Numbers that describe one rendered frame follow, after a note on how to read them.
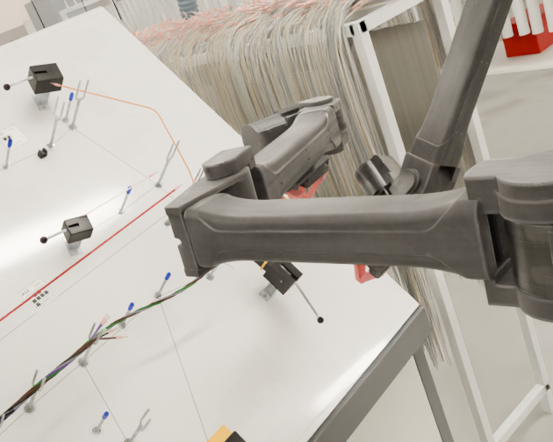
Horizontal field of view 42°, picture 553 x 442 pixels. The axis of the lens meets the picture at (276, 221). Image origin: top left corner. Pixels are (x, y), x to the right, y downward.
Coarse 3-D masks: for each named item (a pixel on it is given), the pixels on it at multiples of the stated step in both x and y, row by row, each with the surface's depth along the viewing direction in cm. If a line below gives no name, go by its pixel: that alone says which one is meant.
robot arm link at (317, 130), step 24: (312, 120) 104; (336, 120) 108; (288, 144) 93; (312, 144) 98; (336, 144) 107; (216, 168) 76; (240, 168) 78; (264, 168) 82; (288, 168) 88; (264, 192) 82
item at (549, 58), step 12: (84, 0) 652; (96, 0) 634; (60, 12) 694; (504, 48) 416; (552, 48) 381; (492, 60) 402; (504, 60) 394; (516, 60) 386; (528, 60) 378; (540, 60) 370; (552, 60) 363; (492, 72) 383; (504, 72) 378
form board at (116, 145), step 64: (0, 64) 152; (64, 64) 159; (128, 64) 167; (0, 128) 144; (64, 128) 150; (128, 128) 156; (192, 128) 163; (0, 192) 136; (64, 192) 141; (0, 256) 129; (64, 256) 134; (128, 256) 139; (64, 320) 127; (128, 320) 131; (192, 320) 136; (256, 320) 142; (384, 320) 154; (0, 384) 117; (64, 384) 121; (128, 384) 125; (192, 384) 129; (256, 384) 134; (320, 384) 139
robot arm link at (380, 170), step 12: (372, 156) 118; (384, 156) 118; (360, 168) 119; (372, 168) 118; (384, 168) 116; (396, 168) 117; (408, 168) 109; (360, 180) 119; (372, 180) 117; (384, 180) 116; (396, 180) 110; (408, 180) 108; (372, 192) 116; (396, 192) 111; (408, 192) 109
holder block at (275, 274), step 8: (272, 264) 139; (280, 264) 140; (288, 264) 141; (272, 272) 139; (280, 272) 139; (296, 272) 140; (272, 280) 141; (280, 280) 139; (288, 280) 139; (296, 280) 140; (280, 288) 140; (288, 288) 139
